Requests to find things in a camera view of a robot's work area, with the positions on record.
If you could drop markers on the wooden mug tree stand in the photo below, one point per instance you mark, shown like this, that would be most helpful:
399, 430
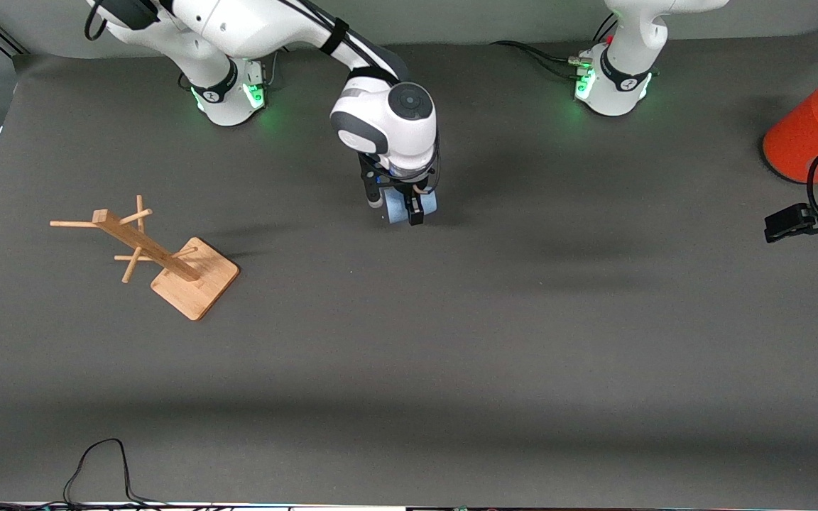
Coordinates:
192, 280

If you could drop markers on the light blue cup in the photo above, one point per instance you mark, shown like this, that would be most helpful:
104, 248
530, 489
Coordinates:
398, 211

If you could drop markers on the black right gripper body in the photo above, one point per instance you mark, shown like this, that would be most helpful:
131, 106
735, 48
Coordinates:
405, 186

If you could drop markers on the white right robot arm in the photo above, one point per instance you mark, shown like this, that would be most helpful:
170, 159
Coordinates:
388, 121

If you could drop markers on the orange drink can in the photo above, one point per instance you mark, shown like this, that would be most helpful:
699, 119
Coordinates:
799, 142

